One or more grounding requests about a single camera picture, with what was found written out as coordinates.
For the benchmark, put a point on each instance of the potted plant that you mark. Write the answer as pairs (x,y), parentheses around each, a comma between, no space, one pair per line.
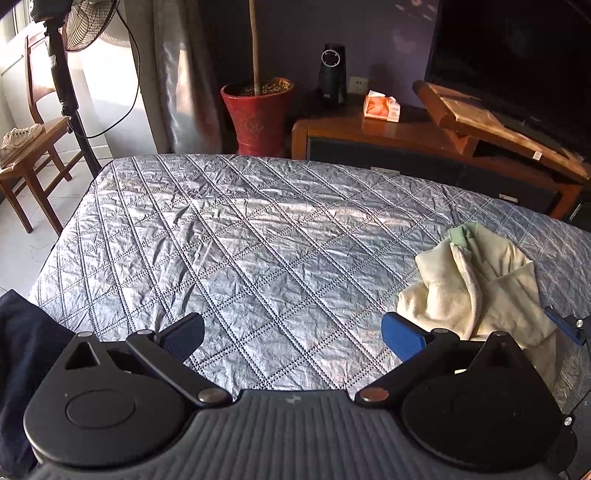
(253,46)

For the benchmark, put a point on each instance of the black television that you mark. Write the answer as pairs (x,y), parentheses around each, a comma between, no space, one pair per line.
(517,60)

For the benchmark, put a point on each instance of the dark navy cloth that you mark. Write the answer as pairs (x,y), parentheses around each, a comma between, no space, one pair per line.
(23,360)

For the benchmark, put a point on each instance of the black tripod pole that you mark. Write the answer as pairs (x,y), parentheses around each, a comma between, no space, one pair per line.
(64,97)

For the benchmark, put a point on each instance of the grey curtain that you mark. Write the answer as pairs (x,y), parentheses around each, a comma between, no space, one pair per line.
(184,69)

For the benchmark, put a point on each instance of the white sneaker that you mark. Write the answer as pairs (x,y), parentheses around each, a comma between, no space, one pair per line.
(18,138)

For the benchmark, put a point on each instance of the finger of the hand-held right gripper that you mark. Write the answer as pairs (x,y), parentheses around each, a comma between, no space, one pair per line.
(562,324)

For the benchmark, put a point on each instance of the orange tissue box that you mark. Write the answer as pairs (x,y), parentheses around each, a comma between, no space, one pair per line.
(381,107)

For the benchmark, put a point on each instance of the wooden chair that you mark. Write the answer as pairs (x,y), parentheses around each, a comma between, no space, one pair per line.
(39,134)

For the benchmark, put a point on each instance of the window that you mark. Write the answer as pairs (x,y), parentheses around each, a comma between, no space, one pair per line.
(11,27)

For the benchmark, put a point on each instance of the red flower pot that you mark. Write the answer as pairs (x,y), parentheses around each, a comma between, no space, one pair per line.
(256,120)

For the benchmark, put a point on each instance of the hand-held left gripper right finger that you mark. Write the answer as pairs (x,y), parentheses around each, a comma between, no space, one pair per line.
(402,336)

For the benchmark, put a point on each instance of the black speaker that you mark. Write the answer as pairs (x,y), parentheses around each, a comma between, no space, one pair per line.
(333,74)

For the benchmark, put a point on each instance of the black standing fan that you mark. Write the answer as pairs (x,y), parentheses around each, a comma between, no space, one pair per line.
(90,25)

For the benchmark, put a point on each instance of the white wall socket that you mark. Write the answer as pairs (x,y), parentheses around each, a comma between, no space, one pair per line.
(358,85)

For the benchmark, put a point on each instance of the black camera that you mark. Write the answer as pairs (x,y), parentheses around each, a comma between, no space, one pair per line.
(51,9)

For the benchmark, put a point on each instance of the wooden cabinet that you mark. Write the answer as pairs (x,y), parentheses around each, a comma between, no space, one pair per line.
(369,138)

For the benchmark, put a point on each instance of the silver quilted bed cover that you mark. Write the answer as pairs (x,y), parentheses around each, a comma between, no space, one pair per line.
(258,258)

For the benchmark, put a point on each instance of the cream sweater with green trim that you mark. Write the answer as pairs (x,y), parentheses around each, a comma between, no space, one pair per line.
(443,286)

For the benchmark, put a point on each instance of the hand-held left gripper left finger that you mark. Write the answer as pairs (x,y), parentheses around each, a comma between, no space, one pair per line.
(184,333)

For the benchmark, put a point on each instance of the wooden television riser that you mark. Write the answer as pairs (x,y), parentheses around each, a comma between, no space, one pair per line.
(471,117)

